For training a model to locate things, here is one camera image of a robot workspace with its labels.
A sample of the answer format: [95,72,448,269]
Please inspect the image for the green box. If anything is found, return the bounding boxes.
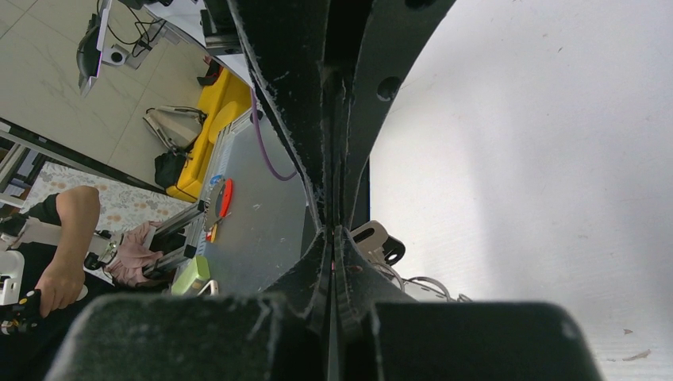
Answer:
[170,255,211,296]

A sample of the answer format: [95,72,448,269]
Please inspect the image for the pink cloth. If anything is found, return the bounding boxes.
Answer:
[105,221,163,288]

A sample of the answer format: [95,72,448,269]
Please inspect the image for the white desk device with cables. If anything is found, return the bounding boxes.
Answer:
[75,0,180,98]

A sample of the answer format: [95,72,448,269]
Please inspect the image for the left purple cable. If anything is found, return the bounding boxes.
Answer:
[250,89,298,183]

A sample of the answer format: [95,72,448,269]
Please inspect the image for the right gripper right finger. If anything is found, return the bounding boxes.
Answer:
[333,230,601,380]

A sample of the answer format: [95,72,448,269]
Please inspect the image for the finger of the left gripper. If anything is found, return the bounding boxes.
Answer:
[334,1,453,228]
[229,1,337,232]

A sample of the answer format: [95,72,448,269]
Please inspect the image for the aluminium profile stand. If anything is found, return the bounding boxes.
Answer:
[142,200,206,280]

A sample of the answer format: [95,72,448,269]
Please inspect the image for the red and blue key tags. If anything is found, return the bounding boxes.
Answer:
[203,177,233,243]

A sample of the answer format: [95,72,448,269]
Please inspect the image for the person's hand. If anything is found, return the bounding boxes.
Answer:
[35,262,85,318]

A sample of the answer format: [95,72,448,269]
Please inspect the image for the yellow sofa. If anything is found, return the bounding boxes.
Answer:
[166,69,251,202]

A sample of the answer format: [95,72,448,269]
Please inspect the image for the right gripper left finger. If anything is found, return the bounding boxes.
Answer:
[46,227,334,381]

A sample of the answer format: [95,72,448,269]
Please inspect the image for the person's forearm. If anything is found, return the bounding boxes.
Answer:
[52,186,101,274]

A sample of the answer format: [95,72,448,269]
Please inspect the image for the black bag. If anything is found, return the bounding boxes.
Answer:
[154,151,187,189]

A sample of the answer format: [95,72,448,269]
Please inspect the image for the grey backpack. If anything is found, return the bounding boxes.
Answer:
[143,106,207,155]

